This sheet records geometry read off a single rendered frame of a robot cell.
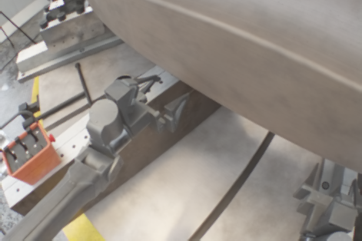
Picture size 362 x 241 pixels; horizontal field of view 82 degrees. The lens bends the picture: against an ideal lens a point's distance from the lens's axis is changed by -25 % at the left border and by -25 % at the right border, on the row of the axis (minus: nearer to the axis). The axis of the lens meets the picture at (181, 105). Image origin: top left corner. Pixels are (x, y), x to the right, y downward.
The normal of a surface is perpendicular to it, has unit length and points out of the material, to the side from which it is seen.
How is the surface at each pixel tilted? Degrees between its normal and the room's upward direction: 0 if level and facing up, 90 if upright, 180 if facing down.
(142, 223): 0
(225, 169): 0
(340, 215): 0
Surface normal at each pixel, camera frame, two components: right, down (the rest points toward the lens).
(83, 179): 0.18, -0.85
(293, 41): -0.20, -0.49
